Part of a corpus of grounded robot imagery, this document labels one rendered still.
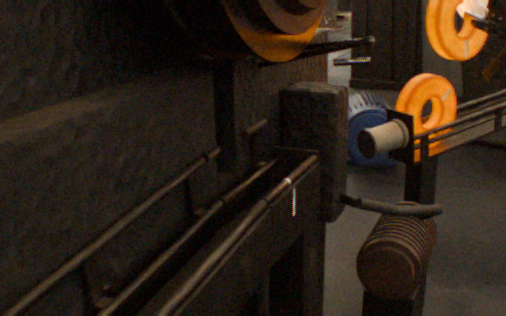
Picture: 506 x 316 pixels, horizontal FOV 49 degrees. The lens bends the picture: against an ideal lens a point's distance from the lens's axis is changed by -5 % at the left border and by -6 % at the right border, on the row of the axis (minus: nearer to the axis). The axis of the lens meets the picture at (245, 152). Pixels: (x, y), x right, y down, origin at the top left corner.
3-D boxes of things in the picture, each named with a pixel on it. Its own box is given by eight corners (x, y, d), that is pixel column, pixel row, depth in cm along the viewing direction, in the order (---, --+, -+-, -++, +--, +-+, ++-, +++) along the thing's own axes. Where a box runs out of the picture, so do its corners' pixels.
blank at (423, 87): (414, 159, 124) (425, 164, 121) (382, 112, 116) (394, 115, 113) (454, 108, 126) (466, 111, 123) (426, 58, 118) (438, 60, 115)
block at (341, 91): (278, 217, 107) (276, 87, 99) (294, 202, 114) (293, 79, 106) (334, 226, 102) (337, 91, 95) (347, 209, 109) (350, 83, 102)
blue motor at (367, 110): (339, 175, 289) (340, 107, 278) (333, 142, 343) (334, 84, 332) (400, 175, 286) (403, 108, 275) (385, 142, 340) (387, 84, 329)
